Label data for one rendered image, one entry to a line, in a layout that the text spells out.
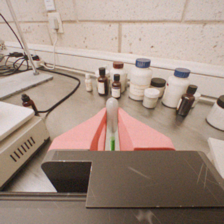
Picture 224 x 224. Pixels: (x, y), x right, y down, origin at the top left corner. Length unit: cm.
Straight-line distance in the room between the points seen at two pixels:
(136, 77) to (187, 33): 23
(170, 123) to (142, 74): 17
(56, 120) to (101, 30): 44
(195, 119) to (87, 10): 60
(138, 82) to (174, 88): 11
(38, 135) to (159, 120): 31
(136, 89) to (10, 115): 34
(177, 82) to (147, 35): 24
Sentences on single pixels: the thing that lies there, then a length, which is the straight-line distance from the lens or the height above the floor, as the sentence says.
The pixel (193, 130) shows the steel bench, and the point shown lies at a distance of 38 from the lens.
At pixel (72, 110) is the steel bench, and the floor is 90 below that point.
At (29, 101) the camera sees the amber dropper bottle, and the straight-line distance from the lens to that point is 41.
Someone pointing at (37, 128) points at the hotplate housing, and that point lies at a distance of 29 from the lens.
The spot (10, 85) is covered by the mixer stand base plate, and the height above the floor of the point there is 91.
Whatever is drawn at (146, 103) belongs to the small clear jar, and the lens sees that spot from 39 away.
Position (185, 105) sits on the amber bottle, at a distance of 40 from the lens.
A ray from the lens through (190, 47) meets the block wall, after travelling 53.
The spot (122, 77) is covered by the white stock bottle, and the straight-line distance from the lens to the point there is 45.
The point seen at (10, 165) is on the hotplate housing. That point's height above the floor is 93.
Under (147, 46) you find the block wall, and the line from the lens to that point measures 55.
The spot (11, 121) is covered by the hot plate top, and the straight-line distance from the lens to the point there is 28.
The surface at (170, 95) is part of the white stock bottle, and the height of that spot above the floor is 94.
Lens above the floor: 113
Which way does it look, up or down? 38 degrees down
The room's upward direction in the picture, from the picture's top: straight up
